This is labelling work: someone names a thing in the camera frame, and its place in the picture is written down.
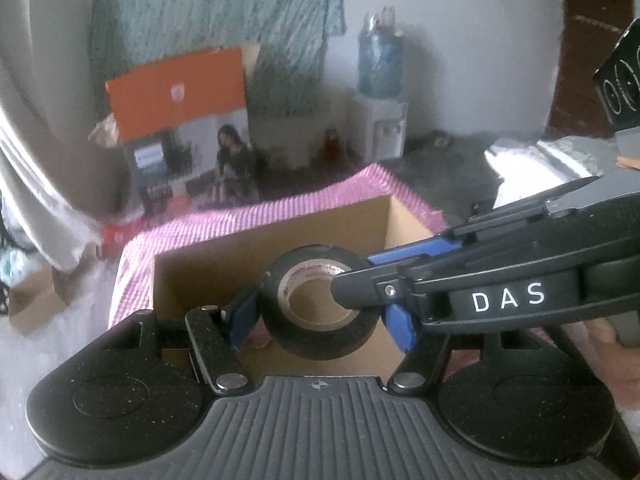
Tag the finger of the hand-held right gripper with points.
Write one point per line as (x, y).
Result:
(365, 287)
(410, 252)

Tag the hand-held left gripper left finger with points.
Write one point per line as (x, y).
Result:
(245, 314)

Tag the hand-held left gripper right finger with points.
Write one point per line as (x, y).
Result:
(400, 329)

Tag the black tape roll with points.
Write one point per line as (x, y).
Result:
(320, 345)

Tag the person's right hand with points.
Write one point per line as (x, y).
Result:
(627, 375)

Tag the pink checked cloth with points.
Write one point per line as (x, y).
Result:
(350, 185)

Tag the silver foil sheet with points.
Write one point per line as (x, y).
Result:
(525, 160)

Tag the white water dispenser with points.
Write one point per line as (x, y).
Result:
(380, 130)

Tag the brown bottle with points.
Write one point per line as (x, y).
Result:
(331, 145)

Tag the red box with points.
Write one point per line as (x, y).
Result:
(112, 237)

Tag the blue water bottle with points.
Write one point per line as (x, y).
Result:
(380, 65)

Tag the small flat cardboard box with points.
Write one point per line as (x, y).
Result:
(30, 300)

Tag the dark brown wooden door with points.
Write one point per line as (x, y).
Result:
(585, 35)

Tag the orange printed carton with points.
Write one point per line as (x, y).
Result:
(175, 90)

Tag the pale plastic bag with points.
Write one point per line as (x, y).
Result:
(12, 265)

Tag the beige curtain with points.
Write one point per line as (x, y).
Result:
(30, 160)

